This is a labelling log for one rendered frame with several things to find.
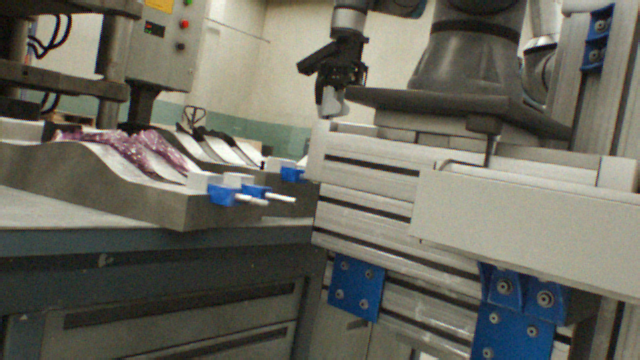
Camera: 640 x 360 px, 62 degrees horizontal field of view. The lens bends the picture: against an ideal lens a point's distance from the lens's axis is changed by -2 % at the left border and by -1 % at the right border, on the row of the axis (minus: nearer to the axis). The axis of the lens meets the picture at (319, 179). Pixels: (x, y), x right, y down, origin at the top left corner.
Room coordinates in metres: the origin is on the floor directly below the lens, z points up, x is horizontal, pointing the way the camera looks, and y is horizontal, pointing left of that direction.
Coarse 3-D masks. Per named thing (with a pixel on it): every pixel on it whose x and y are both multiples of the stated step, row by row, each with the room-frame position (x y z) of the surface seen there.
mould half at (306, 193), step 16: (176, 144) 1.22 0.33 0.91; (192, 144) 1.23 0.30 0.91; (224, 144) 1.34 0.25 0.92; (240, 144) 1.40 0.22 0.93; (192, 160) 1.18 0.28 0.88; (208, 160) 1.20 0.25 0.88; (240, 160) 1.31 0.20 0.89; (256, 160) 1.37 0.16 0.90; (256, 176) 1.07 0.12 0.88; (272, 176) 1.07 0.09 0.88; (272, 192) 1.07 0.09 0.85; (288, 192) 1.11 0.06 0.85; (304, 192) 1.16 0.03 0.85; (272, 208) 1.08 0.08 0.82; (288, 208) 1.12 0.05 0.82; (304, 208) 1.16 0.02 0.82
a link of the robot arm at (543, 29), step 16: (528, 0) 1.22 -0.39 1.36; (544, 0) 1.19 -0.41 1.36; (560, 0) 1.19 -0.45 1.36; (528, 16) 1.23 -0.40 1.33; (544, 16) 1.19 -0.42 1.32; (560, 16) 1.19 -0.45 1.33; (528, 32) 1.24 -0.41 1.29; (544, 32) 1.20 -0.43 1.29; (528, 48) 1.22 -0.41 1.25; (544, 48) 1.18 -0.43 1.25; (528, 64) 1.22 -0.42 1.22; (528, 80) 1.23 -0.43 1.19; (528, 96) 1.25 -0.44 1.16; (544, 96) 1.19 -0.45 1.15
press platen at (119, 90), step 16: (0, 64) 1.39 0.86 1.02; (16, 64) 1.42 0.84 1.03; (16, 80) 1.42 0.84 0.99; (32, 80) 1.45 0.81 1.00; (48, 80) 1.49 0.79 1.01; (64, 80) 1.52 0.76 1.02; (80, 80) 1.53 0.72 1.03; (96, 80) 1.54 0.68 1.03; (112, 80) 1.57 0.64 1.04; (48, 96) 1.96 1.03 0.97; (96, 96) 1.56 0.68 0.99; (112, 96) 1.56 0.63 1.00; (128, 96) 1.60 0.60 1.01; (48, 112) 1.96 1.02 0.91
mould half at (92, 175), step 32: (0, 128) 0.89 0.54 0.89; (32, 128) 0.95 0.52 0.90; (0, 160) 0.88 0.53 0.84; (32, 160) 0.86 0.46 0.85; (64, 160) 0.84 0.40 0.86; (96, 160) 0.82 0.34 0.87; (160, 160) 0.96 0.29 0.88; (32, 192) 0.86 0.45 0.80; (64, 192) 0.84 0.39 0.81; (96, 192) 0.81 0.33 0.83; (128, 192) 0.80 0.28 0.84; (160, 192) 0.78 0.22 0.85; (192, 192) 0.79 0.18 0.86; (160, 224) 0.77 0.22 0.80; (192, 224) 0.78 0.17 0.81; (224, 224) 0.87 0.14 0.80
